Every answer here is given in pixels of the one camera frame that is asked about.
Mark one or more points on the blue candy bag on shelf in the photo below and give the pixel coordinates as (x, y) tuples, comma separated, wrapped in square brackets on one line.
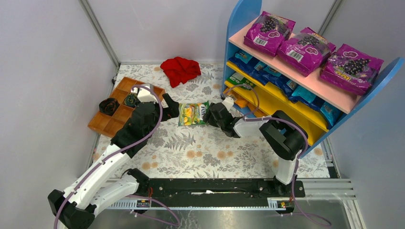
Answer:
[(250, 65)]

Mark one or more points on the purple grape candy bag middle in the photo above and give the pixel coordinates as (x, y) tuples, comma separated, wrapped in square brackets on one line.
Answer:
[(306, 51)]

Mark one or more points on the orange wooden divided tray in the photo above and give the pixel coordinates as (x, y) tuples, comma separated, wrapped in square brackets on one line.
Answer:
[(108, 125)]

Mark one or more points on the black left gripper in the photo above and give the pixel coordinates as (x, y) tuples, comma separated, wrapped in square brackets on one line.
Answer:
[(166, 105)]

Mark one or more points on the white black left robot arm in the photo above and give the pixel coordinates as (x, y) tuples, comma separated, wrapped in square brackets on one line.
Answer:
[(77, 205)]

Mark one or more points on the purple grape candy bag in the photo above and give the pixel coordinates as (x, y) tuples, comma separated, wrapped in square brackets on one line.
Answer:
[(268, 32), (306, 51), (351, 70)]

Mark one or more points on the green white Fox's candy bag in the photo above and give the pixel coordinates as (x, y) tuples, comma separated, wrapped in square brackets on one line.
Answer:
[(192, 114)]

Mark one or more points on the red cloth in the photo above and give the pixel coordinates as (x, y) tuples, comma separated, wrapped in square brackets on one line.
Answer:
[(180, 70)]

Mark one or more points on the purple grape candy bag right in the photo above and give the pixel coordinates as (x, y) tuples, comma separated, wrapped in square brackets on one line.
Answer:
[(351, 70)]

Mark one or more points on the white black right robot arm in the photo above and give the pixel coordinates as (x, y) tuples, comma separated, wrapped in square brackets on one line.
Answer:
[(284, 135)]

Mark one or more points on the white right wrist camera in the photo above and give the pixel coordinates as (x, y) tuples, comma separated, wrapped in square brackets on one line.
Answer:
[(228, 102)]

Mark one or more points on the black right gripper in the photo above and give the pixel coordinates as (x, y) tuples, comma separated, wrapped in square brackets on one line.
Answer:
[(214, 113)]

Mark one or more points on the orange mango candy bag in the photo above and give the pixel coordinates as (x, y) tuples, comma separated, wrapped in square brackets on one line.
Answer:
[(238, 100), (256, 112)]

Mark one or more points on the blue candy bag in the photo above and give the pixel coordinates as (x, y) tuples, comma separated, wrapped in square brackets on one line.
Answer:
[(285, 84), (329, 112), (250, 65)]

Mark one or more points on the black round object on tray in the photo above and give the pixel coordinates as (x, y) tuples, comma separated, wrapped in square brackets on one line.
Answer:
[(108, 106)]

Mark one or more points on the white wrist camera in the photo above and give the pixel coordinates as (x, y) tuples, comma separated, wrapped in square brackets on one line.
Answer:
[(228, 102), (143, 95)]

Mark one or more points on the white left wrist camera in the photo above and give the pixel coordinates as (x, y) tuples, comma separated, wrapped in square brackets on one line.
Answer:
[(143, 95)]

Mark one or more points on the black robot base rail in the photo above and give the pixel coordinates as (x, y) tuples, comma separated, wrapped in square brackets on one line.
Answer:
[(216, 192)]

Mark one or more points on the dark round object in tray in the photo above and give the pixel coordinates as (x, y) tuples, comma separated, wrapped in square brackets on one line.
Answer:
[(131, 100)]

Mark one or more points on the purple grape candy bag left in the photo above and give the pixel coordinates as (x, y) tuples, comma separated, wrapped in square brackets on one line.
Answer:
[(268, 32)]

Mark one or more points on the blue yellow pink shelf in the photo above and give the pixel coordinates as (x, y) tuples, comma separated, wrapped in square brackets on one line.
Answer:
[(274, 62)]

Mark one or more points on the floral table mat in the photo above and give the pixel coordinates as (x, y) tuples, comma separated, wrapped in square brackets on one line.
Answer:
[(199, 151)]

